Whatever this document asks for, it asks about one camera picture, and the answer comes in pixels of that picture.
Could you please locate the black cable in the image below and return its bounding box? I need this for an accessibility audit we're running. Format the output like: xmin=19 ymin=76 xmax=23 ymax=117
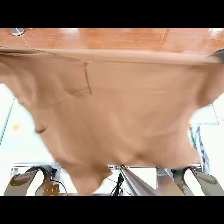
xmin=105 ymin=172 xmax=127 ymax=197

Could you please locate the brown shirt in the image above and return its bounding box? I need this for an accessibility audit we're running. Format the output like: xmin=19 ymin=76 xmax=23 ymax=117
xmin=0 ymin=47 xmax=224 ymax=196

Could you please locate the small grey object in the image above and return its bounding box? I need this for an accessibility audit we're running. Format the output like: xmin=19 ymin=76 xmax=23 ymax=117
xmin=11 ymin=28 xmax=26 ymax=37

